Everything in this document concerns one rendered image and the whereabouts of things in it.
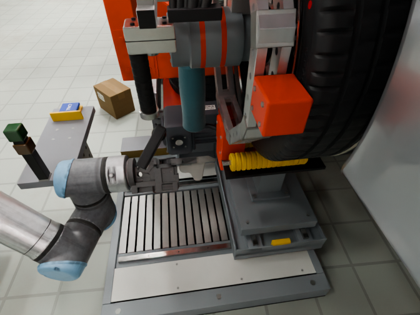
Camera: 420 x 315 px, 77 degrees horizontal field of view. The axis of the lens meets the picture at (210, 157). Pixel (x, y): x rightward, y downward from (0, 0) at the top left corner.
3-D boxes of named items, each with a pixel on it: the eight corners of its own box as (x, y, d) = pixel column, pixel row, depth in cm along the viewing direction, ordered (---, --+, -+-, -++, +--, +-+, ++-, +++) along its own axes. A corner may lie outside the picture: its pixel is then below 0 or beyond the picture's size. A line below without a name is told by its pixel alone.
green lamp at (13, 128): (24, 142, 74) (17, 130, 71) (9, 143, 74) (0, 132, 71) (29, 132, 77) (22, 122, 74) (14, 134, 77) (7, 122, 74)
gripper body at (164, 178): (181, 186, 70) (134, 190, 69) (178, 154, 70) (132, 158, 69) (180, 190, 63) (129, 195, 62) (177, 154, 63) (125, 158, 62)
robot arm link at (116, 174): (114, 156, 69) (103, 156, 60) (133, 154, 70) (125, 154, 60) (117, 190, 69) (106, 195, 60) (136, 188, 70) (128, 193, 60)
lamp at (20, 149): (32, 154, 78) (25, 144, 75) (18, 155, 77) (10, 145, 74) (37, 145, 80) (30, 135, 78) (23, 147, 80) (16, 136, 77)
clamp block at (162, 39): (177, 53, 50) (174, 22, 46) (127, 55, 49) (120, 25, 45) (175, 42, 53) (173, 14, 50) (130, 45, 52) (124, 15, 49)
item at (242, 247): (320, 249, 108) (327, 237, 101) (234, 260, 105) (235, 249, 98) (280, 162, 144) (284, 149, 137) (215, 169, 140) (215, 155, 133)
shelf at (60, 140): (74, 184, 89) (70, 178, 87) (20, 189, 87) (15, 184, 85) (95, 110, 119) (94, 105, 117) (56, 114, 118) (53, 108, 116)
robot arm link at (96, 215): (74, 238, 72) (57, 210, 63) (94, 204, 80) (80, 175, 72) (107, 242, 71) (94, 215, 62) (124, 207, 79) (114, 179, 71)
